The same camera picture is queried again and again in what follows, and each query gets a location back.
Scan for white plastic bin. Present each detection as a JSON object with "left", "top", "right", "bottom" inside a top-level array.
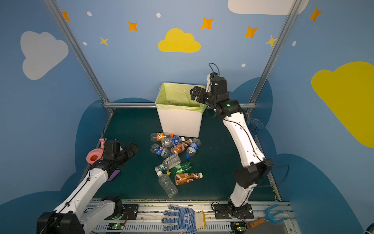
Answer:
[{"left": 157, "top": 109, "right": 203, "bottom": 138}]

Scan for brown tea bottle upper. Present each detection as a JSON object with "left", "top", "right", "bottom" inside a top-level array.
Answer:
[{"left": 171, "top": 139, "right": 193, "bottom": 155}]

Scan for clear bottle orange label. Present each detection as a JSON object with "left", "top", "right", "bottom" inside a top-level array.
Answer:
[{"left": 150, "top": 132, "right": 174, "bottom": 142}]

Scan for pink watering can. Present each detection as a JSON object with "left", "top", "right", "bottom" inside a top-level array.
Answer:
[{"left": 86, "top": 138, "right": 107, "bottom": 165}]

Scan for green bottle white cap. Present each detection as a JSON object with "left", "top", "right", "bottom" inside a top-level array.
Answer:
[{"left": 167, "top": 162, "right": 192, "bottom": 176}]

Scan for clear square bottle green label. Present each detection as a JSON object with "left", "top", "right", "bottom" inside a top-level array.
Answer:
[{"left": 155, "top": 155, "right": 182, "bottom": 172}]

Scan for green circuit board right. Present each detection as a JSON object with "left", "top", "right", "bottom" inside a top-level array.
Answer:
[{"left": 230, "top": 222, "right": 247, "bottom": 234}]

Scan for blue hand rake wooden handle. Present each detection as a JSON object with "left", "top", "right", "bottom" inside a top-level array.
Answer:
[{"left": 249, "top": 205, "right": 287, "bottom": 228}]

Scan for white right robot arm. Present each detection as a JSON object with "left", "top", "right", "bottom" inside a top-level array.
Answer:
[{"left": 190, "top": 72, "right": 274, "bottom": 210}]

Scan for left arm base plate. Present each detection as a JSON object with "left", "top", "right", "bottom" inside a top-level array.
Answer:
[{"left": 118, "top": 204, "right": 139, "bottom": 220}]

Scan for green circuit board left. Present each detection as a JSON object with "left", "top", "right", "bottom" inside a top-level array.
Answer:
[{"left": 107, "top": 223, "right": 125, "bottom": 231}]

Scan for blue dotted work glove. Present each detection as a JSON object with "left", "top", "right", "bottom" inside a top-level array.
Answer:
[{"left": 162, "top": 205, "right": 206, "bottom": 234}]

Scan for clear bottle blue water label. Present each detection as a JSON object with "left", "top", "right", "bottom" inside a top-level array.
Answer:
[{"left": 161, "top": 136, "right": 185, "bottom": 148}]

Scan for aluminium frame rail back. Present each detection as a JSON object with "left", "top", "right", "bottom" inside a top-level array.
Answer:
[{"left": 103, "top": 102, "right": 257, "bottom": 110}]

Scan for large clear bottle white cap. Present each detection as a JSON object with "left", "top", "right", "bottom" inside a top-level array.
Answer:
[{"left": 157, "top": 171, "right": 179, "bottom": 199}]

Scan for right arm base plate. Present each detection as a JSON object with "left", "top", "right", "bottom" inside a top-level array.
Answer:
[{"left": 211, "top": 202, "right": 254, "bottom": 220}]

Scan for pepsi label clear bottle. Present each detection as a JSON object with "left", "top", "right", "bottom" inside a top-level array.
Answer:
[{"left": 150, "top": 143, "right": 172, "bottom": 159}]

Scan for aluminium frame post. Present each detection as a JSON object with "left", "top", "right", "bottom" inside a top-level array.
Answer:
[
  {"left": 245, "top": 0, "right": 303, "bottom": 117},
  {"left": 44, "top": 0, "right": 110, "bottom": 104}
]

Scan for brown tea bottle lower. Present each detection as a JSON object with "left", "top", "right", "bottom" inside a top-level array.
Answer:
[{"left": 174, "top": 173, "right": 203, "bottom": 185}]

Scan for aluminium frame post right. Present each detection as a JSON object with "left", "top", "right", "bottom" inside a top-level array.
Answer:
[{"left": 245, "top": 0, "right": 303, "bottom": 117}]

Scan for black cable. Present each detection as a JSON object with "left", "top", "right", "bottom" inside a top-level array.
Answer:
[{"left": 208, "top": 62, "right": 220, "bottom": 78}]

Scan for green bin liner bag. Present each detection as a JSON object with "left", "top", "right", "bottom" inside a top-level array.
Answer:
[{"left": 155, "top": 82, "right": 206, "bottom": 113}]

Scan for purple block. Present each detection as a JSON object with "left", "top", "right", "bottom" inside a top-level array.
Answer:
[{"left": 108, "top": 169, "right": 120, "bottom": 181}]

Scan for purple glass vase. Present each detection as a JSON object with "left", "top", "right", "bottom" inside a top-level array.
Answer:
[{"left": 246, "top": 118, "right": 264, "bottom": 132}]

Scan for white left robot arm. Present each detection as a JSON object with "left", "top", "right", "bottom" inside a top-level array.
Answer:
[{"left": 37, "top": 139, "right": 138, "bottom": 234}]

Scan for aluminium frame post left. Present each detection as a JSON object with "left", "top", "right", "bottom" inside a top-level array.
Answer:
[{"left": 44, "top": 0, "right": 110, "bottom": 104}]

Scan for green circuit board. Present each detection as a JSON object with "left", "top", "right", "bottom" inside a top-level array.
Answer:
[
  {"left": 107, "top": 223, "right": 125, "bottom": 231},
  {"left": 230, "top": 222, "right": 247, "bottom": 234}
]

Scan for small bottle blue label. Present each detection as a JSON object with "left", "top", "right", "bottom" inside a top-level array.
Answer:
[{"left": 185, "top": 138, "right": 201, "bottom": 160}]

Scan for brown tea bottle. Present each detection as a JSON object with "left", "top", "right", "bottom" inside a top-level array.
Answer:
[
  {"left": 174, "top": 173, "right": 203, "bottom": 185},
  {"left": 171, "top": 139, "right": 193, "bottom": 155}
]

